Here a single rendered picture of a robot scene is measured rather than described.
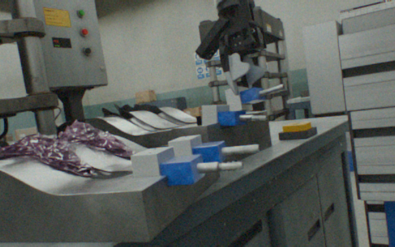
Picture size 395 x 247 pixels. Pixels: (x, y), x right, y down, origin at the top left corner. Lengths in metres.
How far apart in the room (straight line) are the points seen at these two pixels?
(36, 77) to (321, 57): 1.05
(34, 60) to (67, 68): 0.23
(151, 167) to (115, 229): 0.08
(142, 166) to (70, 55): 1.14
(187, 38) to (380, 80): 7.79
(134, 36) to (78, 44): 7.41
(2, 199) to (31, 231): 0.05
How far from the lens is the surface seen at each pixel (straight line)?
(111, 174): 0.49
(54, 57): 1.47
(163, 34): 8.44
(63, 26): 1.53
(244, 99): 0.76
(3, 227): 0.49
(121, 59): 9.17
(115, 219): 0.38
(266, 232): 0.81
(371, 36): 0.36
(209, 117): 0.68
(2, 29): 1.30
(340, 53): 0.36
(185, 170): 0.39
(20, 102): 1.26
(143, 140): 0.74
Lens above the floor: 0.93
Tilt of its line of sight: 4 degrees down
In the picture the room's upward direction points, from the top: 8 degrees counter-clockwise
